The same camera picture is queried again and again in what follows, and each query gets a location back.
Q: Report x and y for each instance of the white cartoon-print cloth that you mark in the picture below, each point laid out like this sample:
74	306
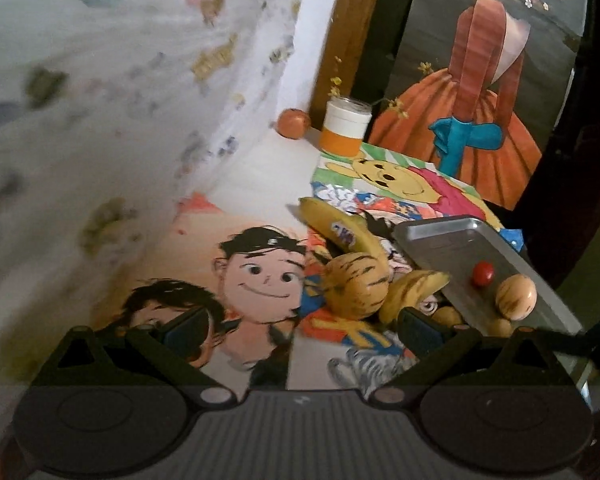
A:
111	112

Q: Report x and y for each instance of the colourful anime comic poster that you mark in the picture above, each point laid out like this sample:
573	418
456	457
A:
316	321

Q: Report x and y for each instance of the metal baking tray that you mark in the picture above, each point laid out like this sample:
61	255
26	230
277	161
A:
455	245

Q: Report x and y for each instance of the dried yellow flower sprig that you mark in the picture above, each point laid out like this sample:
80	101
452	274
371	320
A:
372	97

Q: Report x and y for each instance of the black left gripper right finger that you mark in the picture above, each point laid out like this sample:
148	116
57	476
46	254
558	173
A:
462	355

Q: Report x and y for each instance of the silver-haired anime poster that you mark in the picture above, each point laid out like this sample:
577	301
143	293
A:
320	365

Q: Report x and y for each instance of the red cherry tomato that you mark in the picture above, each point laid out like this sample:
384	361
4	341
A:
482	274

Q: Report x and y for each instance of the winnie the pooh drawing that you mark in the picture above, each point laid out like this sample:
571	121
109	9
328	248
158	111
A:
385	173

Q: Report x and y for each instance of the small brown longan by tray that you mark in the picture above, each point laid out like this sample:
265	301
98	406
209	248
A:
447	316

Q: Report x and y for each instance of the striped pepino melon by bananas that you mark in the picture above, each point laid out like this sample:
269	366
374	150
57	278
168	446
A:
354	285

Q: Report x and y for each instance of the spotted banana front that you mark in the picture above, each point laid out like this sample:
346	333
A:
413	290

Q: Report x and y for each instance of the girl orange dress poster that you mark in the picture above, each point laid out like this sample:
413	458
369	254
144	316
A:
478	87

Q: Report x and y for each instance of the two boys cartoon poster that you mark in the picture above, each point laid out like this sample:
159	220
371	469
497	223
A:
243	275

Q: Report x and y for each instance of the brown wooden door frame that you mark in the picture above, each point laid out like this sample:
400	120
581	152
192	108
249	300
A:
348	29

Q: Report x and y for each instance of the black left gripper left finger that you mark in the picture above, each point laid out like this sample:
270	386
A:
146	355

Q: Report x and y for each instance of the brown longan fruit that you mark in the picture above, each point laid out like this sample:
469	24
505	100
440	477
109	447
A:
500	327

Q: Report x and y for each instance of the white orange jar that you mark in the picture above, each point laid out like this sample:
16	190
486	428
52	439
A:
344	126

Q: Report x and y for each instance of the striped pepino melon near tray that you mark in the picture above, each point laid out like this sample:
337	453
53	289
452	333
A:
516	297

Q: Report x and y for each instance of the stickered banana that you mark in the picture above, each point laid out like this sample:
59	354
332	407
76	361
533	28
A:
344	230

